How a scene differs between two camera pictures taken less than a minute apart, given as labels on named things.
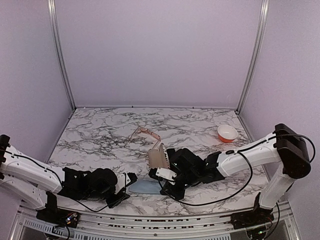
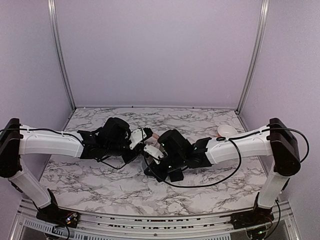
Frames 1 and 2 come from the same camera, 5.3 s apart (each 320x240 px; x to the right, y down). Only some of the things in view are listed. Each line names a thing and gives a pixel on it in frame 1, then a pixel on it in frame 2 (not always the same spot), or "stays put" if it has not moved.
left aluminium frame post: [53, 17] stays put
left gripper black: [122, 196] → [136, 152]
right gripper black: [179, 194] → [161, 176]
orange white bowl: [227, 133] stays put
